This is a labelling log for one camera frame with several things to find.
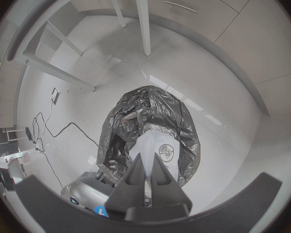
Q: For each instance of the black power adapter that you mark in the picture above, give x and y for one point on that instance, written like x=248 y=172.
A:
x=28 y=133

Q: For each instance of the black plastic bag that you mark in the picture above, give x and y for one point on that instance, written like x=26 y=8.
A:
x=160 y=105

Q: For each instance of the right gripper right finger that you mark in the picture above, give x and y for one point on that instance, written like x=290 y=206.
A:
x=165 y=190

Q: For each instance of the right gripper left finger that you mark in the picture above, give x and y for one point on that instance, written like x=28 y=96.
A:
x=131 y=190

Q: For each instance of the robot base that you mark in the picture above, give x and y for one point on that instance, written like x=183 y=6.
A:
x=87 y=190

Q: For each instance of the clear printed wrapper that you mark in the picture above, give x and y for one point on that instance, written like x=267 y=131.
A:
x=165 y=144

